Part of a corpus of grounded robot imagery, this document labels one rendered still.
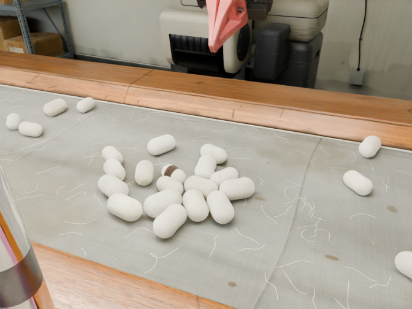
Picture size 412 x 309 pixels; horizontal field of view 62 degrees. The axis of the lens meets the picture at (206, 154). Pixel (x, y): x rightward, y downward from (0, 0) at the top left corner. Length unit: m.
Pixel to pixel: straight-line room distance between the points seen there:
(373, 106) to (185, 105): 0.27
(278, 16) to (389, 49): 1.26
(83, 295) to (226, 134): 0.29
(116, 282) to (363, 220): 0.23
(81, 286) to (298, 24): 1.05
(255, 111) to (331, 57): 1.91
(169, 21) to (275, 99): 0.55
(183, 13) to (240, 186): 0.72
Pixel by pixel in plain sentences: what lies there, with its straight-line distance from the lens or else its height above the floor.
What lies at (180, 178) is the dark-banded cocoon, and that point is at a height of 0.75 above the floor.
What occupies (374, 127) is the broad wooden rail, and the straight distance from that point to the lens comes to 0.50.
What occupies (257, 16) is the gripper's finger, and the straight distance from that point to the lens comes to 0.49.
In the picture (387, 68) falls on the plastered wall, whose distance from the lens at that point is 2.39.
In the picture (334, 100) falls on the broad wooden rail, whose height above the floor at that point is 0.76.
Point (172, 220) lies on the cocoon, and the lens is 0.31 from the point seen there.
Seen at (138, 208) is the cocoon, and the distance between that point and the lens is 0.33.
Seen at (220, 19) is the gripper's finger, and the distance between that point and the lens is 0.44.
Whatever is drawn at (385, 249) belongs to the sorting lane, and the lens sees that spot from 0.34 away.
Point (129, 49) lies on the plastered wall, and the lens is 3.00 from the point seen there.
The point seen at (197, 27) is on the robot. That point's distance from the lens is 0.97.
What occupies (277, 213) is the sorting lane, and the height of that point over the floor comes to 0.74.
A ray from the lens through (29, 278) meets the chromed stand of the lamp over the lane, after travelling 0.18.
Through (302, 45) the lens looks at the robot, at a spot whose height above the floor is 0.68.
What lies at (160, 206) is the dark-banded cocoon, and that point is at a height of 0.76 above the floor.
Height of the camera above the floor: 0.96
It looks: 32 degrees down
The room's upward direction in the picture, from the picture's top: straight up
